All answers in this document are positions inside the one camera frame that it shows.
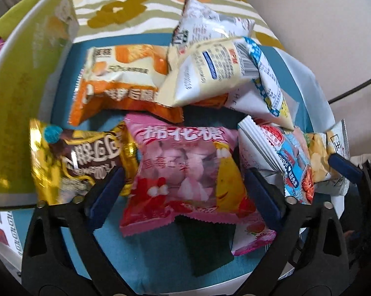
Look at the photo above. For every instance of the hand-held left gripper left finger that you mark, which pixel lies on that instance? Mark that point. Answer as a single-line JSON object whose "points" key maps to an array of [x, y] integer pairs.
{"points": [[105, 196]]}

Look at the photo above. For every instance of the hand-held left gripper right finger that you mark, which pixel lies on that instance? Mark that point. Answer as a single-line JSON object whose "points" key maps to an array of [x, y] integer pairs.
{"points": [[263, 191]]}

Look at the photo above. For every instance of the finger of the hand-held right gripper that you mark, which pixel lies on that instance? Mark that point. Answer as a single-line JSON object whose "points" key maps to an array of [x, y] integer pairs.
{"points": [[342, 166]]}

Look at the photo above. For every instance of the yellow chips packet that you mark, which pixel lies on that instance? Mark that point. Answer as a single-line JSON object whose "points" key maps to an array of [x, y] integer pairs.
{"points": [[318, 154]]}

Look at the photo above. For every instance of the gold and brown snack packet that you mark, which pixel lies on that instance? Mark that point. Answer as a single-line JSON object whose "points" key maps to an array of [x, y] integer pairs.
{"points": [[80, 157]]}

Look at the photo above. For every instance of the pink marshmallow packet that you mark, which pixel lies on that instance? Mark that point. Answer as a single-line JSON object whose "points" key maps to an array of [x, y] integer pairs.
{"points": [[179, 160]]}

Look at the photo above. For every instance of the green cardboard box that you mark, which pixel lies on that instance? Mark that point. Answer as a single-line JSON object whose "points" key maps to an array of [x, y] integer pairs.
{"points": [[15, 114]]}

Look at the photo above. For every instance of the white and silver snack packet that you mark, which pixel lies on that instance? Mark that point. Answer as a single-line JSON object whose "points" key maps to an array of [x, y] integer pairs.
{"points": [[204, 21]]}

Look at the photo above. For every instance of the red white blue snack packet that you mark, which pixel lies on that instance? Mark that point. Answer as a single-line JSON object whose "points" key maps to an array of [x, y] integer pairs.
{"points": [[284, 160]]}

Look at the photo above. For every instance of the small pink strawberry packet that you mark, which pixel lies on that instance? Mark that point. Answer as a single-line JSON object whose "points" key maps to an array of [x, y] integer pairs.
{"points": [[253, 237]]}

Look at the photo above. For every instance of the blue cloth with white border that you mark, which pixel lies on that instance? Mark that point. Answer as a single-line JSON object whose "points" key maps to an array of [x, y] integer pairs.
{"points": [[142, 259]]}

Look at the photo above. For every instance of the dark green snack packet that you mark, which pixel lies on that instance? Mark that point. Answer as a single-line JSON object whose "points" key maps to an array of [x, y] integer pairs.
{"points": [[207, 246]]}

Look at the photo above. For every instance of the white blue-checkered snack packet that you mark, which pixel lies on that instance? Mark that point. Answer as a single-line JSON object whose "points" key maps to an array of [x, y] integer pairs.
{"points": [[271, 98]]}

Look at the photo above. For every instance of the orange snack packet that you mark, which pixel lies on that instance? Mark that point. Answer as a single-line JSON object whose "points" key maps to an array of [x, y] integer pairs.
{"points": [[120, 98]]}

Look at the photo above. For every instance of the white box with red print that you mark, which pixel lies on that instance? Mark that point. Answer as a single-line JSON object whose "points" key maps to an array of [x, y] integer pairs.
{"points": [[3, 234]]}

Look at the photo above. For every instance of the cream snack packet with barcode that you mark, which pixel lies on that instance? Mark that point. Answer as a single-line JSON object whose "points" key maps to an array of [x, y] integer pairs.
{"points": [[204, 77]]}

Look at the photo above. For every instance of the beige cushion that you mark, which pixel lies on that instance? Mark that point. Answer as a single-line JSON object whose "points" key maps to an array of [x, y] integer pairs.
{"points": [[327, 21]]}

